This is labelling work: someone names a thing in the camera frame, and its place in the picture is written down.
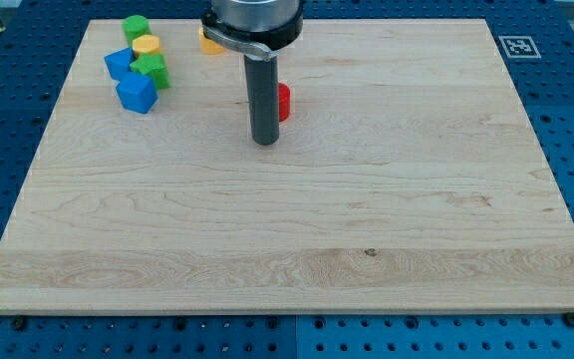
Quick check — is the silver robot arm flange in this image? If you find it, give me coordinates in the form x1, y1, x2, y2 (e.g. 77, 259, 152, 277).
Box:
200, 0, 304, 62

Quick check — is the red cylinder block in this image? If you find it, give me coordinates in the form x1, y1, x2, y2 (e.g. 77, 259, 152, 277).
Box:
278, 82, 291, 122

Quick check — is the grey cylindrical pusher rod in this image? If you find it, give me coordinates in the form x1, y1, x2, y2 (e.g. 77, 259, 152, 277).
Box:
243, 56, 280, 146

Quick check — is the yellow hexagon block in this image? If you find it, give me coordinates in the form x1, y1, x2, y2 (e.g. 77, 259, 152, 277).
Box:
132, 34, 162, 58

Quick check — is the yellow cylinder block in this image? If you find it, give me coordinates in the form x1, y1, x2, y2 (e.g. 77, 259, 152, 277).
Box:
198, 27, 226, 55

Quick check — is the blue block rear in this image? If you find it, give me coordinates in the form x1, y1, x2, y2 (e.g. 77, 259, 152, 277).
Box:
104, 47, 134, 81

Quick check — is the wooden board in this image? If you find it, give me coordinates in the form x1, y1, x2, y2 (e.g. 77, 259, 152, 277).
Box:
0, 19, 574, 316

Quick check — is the white fiducial marker tag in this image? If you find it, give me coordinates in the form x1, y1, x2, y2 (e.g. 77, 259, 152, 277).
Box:
498, 35, 541, 59

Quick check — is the green star block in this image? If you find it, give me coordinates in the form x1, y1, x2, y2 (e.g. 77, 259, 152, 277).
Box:
130, 53, 170, 90

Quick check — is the blue cube block front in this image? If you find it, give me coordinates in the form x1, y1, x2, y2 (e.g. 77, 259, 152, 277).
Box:
116, 72, 158, 114

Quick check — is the green cylinder block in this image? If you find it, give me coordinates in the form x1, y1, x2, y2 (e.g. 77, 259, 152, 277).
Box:
122, 14, 151, 46

